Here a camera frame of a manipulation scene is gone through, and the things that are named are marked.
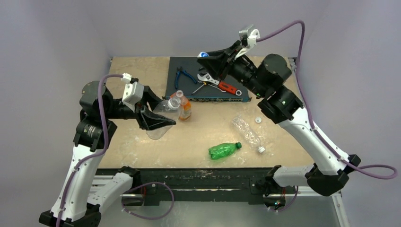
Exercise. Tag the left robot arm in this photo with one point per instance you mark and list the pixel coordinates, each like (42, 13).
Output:
(76, 205)

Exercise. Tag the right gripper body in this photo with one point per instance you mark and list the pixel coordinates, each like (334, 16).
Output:
(230, 61)

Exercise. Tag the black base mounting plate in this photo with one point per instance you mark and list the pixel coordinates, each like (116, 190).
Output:
(186, 177)

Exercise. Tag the slim clear plastic bottle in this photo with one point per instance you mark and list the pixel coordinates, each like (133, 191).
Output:
(249, 135)

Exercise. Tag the aluminium frame rail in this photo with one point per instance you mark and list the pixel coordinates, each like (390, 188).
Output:
(101, 183)

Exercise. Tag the orange label plastic bottle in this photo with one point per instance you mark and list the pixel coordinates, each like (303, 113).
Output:
(185, 104)

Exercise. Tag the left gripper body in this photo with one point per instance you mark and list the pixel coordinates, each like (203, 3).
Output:
(121, 110)

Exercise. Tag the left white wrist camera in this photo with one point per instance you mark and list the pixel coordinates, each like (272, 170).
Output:
(133, 91)

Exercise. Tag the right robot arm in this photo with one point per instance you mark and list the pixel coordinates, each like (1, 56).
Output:
(329, 173)

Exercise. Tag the black network switch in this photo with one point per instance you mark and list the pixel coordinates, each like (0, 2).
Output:
(183, 71)

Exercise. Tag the white blue bottle cap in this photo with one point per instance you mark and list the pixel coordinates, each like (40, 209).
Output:
(203, 54)

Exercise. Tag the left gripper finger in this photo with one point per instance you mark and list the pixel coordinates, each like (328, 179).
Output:
(150, 99)
(150, 121)

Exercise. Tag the yellow black screwdriver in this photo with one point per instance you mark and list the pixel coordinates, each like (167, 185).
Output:
(201, 86)

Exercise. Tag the green plastic bottle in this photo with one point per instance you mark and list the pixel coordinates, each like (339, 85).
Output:
(223, 150)

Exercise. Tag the large clear plastic bottle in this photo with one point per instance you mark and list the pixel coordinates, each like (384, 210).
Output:
(170, 109)

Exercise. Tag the red handled adjustable wrench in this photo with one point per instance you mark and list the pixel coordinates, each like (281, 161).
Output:
(223, 86)

